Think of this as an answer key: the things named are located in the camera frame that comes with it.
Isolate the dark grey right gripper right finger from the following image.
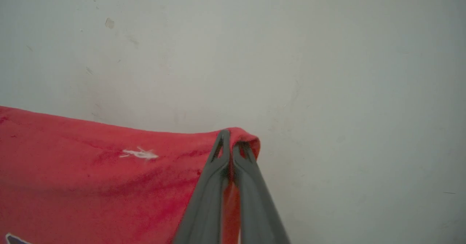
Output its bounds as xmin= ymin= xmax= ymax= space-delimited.
xmin=232 ymin=141 xmax=292 ymax=244

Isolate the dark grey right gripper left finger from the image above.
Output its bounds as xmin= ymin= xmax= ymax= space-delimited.
xmin=173 ymin=129 xmax=232 ymax=244

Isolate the red and white jersey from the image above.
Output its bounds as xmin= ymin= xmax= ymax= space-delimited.
xmin=0 ymin=106 xmax=261 ymax=244

